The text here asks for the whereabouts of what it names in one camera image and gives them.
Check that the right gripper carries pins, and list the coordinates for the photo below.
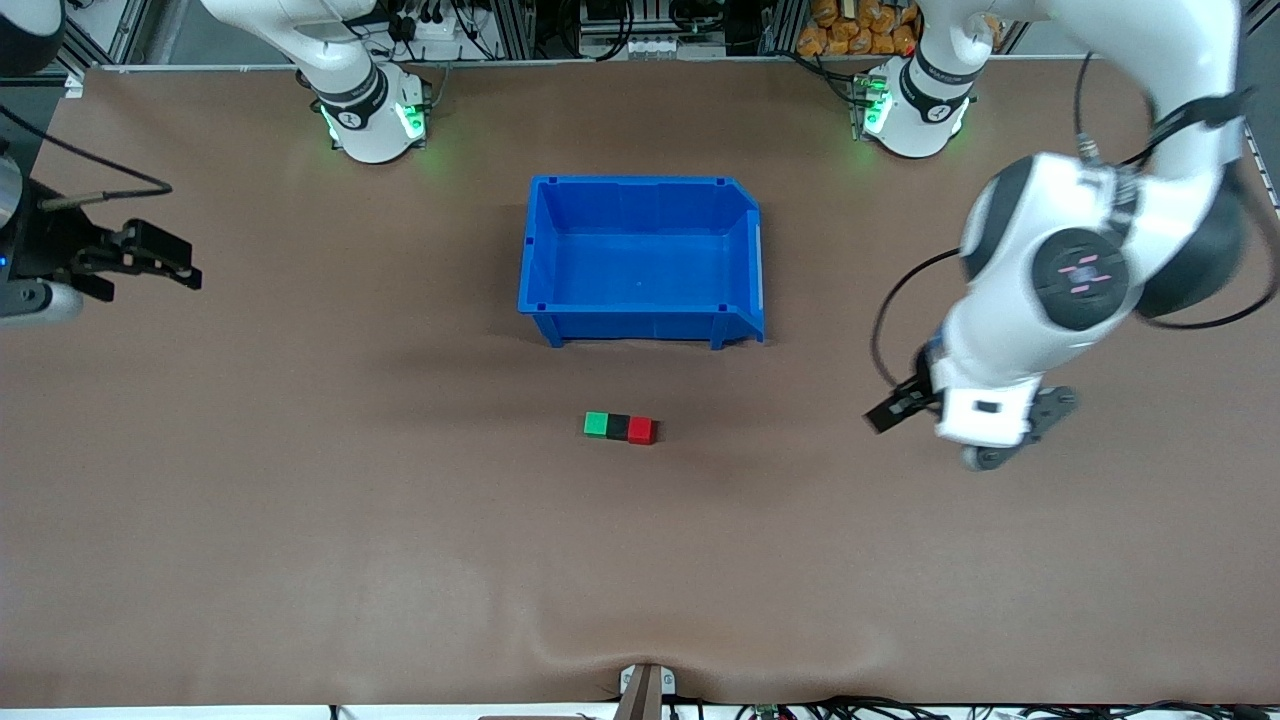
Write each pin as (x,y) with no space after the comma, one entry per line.
(48,248)

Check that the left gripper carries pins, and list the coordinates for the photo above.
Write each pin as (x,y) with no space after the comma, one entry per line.
(908,397)

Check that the small red cube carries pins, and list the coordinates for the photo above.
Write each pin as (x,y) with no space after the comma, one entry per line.
(642,431)

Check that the small green cube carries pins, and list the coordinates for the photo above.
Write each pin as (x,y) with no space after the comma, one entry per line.
(596,425)

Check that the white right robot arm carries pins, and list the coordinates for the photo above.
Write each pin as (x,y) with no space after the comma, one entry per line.
(360,110)

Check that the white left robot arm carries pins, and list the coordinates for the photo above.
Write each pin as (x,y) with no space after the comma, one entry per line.
(1010,330)

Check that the small black cube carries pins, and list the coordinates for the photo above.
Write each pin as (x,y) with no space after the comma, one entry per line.
(619,428)

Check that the blue plastic storage bin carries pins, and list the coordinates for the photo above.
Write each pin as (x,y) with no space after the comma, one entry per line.
(640,270)

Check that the orange packaged items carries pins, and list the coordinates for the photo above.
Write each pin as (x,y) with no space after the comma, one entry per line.
(830,35)

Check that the metal table clamp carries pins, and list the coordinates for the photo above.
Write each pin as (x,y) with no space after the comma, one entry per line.
(645,695)

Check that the white power strip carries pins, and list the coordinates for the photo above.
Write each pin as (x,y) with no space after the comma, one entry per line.
(440,28)

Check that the white terminal strip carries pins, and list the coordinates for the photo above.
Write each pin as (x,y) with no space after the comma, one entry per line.
(650,47)

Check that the aluminium frame post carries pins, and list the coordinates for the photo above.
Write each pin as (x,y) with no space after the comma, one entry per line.
(512,28)
(780,25)

